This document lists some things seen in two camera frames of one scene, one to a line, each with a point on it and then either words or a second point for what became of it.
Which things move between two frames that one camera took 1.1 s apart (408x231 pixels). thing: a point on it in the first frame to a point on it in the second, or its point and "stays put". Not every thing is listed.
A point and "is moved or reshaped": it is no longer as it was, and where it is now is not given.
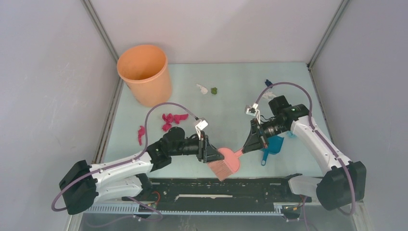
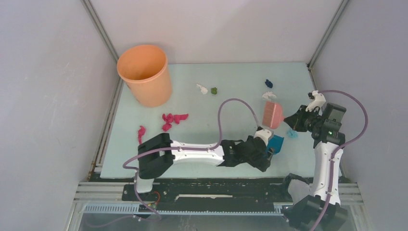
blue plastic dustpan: x=274 y=145 stays put
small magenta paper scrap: x=141 y=132 stays put
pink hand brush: x=223 y=168 is moved or reshaped
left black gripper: x=207 y=152 to x=261 y=163
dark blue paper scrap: x=268 y=83 stays put
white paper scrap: x=203 y=90 stays put
